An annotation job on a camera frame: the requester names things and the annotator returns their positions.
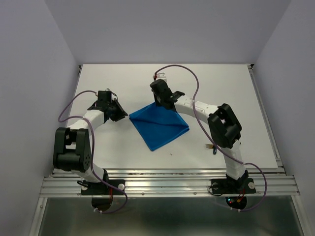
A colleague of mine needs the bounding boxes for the gold fork green handle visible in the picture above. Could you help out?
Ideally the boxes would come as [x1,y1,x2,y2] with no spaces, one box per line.
[205,144,214,149]

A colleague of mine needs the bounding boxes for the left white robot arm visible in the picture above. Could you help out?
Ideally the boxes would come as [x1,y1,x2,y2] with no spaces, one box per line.
[53,89,127,194]

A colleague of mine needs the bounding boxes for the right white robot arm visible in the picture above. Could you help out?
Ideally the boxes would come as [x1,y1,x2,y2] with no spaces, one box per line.
[150,79,249,195]

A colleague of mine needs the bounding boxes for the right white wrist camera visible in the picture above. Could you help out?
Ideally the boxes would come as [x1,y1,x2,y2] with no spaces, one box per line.
[154,72,167,82]

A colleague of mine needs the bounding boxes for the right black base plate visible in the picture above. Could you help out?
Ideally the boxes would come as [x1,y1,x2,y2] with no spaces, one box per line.
[210,178,256,195]

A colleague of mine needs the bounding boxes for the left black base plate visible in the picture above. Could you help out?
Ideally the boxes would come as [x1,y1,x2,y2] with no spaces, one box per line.
[77,180,123,196]

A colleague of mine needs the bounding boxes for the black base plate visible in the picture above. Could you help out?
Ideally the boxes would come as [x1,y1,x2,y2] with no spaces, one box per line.
[77,180,123,196]
[210,178,256,195]

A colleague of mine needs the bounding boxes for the blue cloth napkin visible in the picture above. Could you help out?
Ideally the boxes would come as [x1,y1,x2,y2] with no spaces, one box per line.
[129,103,189,151]

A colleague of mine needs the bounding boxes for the gold spoon green handle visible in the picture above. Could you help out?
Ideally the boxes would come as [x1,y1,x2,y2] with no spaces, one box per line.
[212,146,217,155]

